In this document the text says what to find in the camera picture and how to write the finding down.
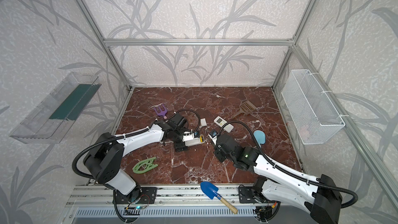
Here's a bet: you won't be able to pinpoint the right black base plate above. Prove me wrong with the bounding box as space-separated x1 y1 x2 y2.
238 185 266 203

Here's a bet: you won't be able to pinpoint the white battery cover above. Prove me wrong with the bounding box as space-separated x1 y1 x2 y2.
200 118 207 127

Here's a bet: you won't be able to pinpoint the clear plastic wall bin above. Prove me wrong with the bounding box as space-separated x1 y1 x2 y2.
9 72 102 144

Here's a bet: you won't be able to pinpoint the purple toy garden fork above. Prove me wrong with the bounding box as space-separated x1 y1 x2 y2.
152 103 168 119

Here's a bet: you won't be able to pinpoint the white remote control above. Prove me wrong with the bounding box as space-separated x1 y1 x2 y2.
184 135 205 147
214 116 234 133

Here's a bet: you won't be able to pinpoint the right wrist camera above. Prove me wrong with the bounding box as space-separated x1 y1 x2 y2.
209 130 218 141

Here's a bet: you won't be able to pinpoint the white wire basket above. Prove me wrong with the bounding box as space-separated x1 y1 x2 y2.
282 69 345 145

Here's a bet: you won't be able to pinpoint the green plastic hanger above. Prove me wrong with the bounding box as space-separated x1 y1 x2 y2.
133 157 158 174

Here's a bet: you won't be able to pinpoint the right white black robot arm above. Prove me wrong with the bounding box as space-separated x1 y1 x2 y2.
209 132 358 224

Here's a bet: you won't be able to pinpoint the light blue spatula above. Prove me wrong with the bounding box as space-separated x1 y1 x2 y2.
254 130 266 146

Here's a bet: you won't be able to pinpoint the aluminium front rail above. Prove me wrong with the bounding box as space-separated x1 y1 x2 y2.
66 184 327 207

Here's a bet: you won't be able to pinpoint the blue shovel wooden handle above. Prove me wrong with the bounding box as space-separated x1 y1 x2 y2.
200 181 238 214

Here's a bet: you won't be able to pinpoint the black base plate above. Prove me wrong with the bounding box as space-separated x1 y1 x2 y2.
113 187 158 205
238 185 266 203

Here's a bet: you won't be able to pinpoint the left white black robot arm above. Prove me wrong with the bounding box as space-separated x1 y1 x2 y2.
72 113 195 196

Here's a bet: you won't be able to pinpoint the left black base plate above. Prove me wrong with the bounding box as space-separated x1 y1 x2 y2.
113 187 158 205

